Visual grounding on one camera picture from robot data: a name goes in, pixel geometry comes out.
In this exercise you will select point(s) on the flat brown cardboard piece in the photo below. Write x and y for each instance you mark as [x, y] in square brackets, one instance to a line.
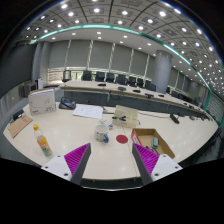
[18, 125]

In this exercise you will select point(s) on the black office chair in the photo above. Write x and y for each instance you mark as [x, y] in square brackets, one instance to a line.
[110, 77]
[100, 76]
[87, 75]
[121, 79]

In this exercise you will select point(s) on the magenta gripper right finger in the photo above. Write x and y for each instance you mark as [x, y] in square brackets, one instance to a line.
[152, 166]

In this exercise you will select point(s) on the black device on table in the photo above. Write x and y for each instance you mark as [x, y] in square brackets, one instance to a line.
[174, 119]

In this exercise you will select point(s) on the yellow-capped juice bottle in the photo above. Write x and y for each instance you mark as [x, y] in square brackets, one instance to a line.
[41, 140]

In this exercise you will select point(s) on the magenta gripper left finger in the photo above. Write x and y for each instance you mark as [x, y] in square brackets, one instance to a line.
[70, 166]

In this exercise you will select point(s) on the black desk telephone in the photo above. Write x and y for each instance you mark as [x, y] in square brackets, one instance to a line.
[67, 104]

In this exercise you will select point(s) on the white mug blue handle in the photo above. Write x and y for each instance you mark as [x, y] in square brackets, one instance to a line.
[101, 133]

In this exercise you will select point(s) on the white cardboard carton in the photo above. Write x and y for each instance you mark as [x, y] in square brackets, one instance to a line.
[42, 101]

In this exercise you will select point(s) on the long curved conference desk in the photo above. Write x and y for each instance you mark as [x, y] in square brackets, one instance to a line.
[110, 94]

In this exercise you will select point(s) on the open brown cardboard box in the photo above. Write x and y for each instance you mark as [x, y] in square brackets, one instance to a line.
[151, 138]

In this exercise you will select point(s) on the white paper sheets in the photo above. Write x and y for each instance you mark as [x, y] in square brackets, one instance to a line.
[88, 111]

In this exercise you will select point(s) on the small white packet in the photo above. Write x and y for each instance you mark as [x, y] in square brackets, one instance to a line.
[107, 124]

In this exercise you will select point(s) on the red round coaster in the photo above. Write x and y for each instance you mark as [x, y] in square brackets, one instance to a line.
[122, 139]

